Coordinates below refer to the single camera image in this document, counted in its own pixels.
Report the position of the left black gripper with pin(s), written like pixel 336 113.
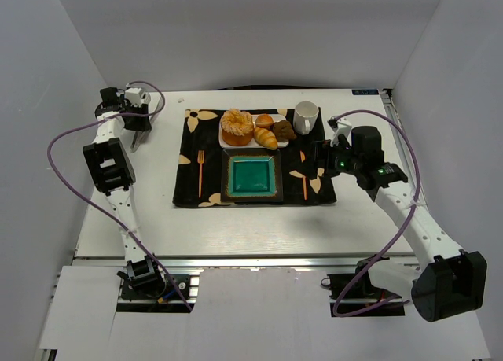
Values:
pixel 137 123

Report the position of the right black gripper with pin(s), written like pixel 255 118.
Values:
pixel 324 152

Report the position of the large sugared ring bread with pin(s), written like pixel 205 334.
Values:
pixel 237 127

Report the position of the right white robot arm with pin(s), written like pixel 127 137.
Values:
pixel 449 280

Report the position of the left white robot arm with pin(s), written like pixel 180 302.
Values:
pixel 113 175

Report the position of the orange plastic knife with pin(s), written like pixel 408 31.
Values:
pixel 302 158

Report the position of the white mug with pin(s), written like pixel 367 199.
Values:
pixel 305 116

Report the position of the brown chocolate muffin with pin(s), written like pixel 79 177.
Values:
pixel 283 131

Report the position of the croissant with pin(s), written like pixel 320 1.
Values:
pixel 265 138

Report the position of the orange plastic fork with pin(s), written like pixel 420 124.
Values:
pixel 200 161

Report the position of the black floral placemat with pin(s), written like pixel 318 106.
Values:
pixel 210 173

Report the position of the small round bun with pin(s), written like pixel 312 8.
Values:
pixel 264 121

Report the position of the teal square plate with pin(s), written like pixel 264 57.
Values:
pixel 251 176

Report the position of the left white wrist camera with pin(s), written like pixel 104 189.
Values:
pixel 137 96

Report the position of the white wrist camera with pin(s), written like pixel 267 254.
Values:
pixel 340 125
pixel 137 96

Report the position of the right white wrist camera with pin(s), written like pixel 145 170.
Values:
pixel 340 125

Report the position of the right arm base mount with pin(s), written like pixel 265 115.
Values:
pixel 361 295

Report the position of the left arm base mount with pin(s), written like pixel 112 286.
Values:
pixel 145 288

